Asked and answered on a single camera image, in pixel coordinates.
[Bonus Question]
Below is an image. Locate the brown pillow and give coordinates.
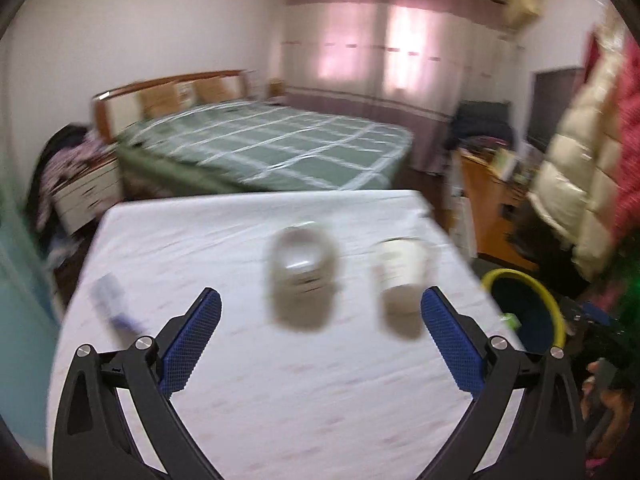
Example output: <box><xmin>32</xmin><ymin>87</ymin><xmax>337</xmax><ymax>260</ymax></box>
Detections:
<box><xmin>193</xmin><ymin>76</ymin><xmax>244</xmax><ymax>104</ymax></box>
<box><xmin>139</xmin><ymin>82</ymin><xmax>181</xmax><ymax>119</ymax></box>

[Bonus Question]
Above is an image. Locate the clear plastic cup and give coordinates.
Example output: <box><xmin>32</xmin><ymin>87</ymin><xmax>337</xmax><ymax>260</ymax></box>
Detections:
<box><xmin>265</xmin><ymin>221</ymin><xmax>338</xmax><ymax>332</ymax></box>

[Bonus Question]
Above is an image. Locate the white paper cup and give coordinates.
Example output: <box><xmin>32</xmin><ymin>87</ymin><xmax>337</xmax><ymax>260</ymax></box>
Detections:
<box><xmin>371</xmin><ymin>237</ymin><xmax>434</xmax><ymax>340</ymax></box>

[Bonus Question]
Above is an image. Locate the white nightstand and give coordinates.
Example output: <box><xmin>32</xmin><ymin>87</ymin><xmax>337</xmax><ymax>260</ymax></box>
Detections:
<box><xmin>53</xmin><ymin>155</ymin><xmax>124</xmax><ymax>235</ymax></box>

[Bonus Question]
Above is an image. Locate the cream puffer jacket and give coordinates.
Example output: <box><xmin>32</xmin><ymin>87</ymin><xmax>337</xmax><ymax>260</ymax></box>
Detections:
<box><xmin>528</xmin><ymin>6</ymin><xmax>627</xmax><ymax>281</ymax></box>

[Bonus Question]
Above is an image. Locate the wooden headboard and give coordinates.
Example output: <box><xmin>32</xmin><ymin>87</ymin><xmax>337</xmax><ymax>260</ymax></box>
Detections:
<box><xmin>92</xmin><ymin>70</ymin><xmax>250</xmax><ymax>144</ymax></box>

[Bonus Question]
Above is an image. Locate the black television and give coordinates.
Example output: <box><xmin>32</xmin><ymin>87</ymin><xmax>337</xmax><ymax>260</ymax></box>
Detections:
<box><xmin>525</xmin><ymin>66</ymin><xmax>584</xmax><ymax>153</ymax></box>

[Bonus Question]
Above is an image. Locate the left brown pillow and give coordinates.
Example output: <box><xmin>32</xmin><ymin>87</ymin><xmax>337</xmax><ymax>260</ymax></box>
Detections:
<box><xmin>139</xmin><ymin>82</ymin><xmax>181</xmax><ymax>119</ymax></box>

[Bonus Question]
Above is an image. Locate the pink white curtain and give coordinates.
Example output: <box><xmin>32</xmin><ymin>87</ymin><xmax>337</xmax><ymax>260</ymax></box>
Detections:
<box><xmin>281</xmin><ymin>0</ymin><xmax>515</xmax><ymax>174</ymax></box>

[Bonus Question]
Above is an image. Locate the yellow rim trash bin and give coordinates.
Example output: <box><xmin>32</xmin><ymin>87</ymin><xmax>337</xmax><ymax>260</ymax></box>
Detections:
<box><xmin>480</xmin><ymin>268</ymin><xmax>566</xmax><ymax>353</ymax></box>

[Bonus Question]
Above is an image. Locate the picture frame on desk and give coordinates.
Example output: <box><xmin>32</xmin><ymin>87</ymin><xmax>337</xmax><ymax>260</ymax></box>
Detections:
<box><xmin>490</xmin><ymin>148</ymin><xmax>520</xmax><ymax>182</ymax></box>

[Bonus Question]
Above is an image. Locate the clothes pile on nightstand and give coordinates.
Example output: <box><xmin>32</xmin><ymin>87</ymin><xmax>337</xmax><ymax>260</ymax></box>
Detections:
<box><xmin>25</xmin><ymin>124</ymin><xmax>116</xmax><ymax>255</ymax></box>

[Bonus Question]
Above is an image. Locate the glass sliding wardrobe door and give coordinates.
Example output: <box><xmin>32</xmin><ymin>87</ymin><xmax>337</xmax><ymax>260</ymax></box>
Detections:
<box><xmin>1</xmin><ymin>155</ymin><xmax>58</xmax><ymax>454</ymax></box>

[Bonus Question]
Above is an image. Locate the blue white wrapper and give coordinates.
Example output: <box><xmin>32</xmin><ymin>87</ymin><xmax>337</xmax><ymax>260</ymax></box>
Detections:
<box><xmin>90</xmin><ymin>274</ymin><xmax>144</xmax><ymax>340</ymax></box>

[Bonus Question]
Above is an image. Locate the right brown pillow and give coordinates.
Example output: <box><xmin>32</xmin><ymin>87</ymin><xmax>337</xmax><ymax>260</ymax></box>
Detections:
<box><xmin>193</xmin><ymin>76</ymin><xmax>244</xmax><ymax>104</ymax></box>

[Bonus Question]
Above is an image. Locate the wooden desk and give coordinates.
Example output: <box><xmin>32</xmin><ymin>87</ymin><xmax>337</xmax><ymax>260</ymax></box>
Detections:
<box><xmin>449</xmin><ymin>150</ymin><xmax>537</xmax><ymax>272</ymax></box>

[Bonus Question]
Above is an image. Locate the green plaid bed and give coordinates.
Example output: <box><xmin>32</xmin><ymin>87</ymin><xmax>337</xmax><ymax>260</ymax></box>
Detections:
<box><xmin>117</xmin><ymin>100</ymin><xmax>412</xmax><ymax>192</ymax></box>

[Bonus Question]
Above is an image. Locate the beige air conditioner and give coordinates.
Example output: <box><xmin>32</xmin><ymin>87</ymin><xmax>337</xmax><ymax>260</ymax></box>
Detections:
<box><xmin>503</xmin><ymin>0</ymin><xmax>540</xmax><ymax>32</ymax></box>

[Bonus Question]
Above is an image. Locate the red puffer jacket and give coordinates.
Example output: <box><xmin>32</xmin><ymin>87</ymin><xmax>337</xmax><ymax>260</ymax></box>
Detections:
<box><xmin>585</xmin><ymin>36</ymin><xmax>639</xmax><ymax>257</ymax></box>

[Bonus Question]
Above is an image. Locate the black bag on desk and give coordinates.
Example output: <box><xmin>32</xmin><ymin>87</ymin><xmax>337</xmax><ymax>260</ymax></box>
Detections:
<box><xmin>444</xmin><ymin>101</ymin><xmax>515</xmax><ymax>151</ymax></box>

